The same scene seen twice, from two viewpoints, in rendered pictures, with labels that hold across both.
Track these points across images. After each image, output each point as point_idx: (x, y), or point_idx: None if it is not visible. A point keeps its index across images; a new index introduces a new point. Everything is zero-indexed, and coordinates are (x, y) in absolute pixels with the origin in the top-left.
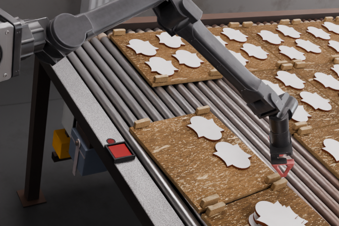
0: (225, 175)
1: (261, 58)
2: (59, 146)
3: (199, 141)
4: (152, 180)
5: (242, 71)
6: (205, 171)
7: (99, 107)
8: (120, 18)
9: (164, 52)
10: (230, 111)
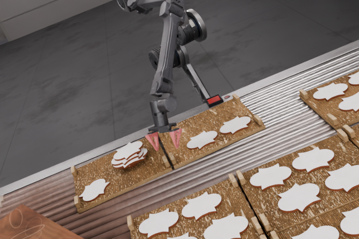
0: (183, 139)
1: None
2: None
3: (220, 125)
4: (189, 117)
5: (161, 58)
6: (188, 130)
7: (265, 85)
8: (149, 2)
9: None
10: (271, 140)
